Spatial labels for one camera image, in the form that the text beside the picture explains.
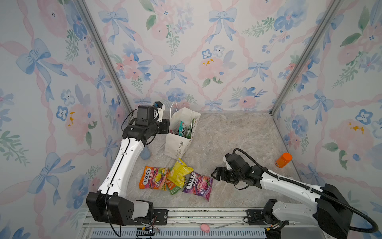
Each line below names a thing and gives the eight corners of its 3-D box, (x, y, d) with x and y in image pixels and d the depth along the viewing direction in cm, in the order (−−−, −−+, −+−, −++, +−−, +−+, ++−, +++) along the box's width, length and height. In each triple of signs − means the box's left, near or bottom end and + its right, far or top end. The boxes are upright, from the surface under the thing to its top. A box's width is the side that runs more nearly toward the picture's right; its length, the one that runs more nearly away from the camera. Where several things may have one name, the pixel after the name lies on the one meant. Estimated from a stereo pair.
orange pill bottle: (276, 168, 93) (284, 160, 84) (273, 160, 96) (281, 152, 88) (285, 168, 93) (294, 160, 85) (282, 160, 96) (290, 152, 88)
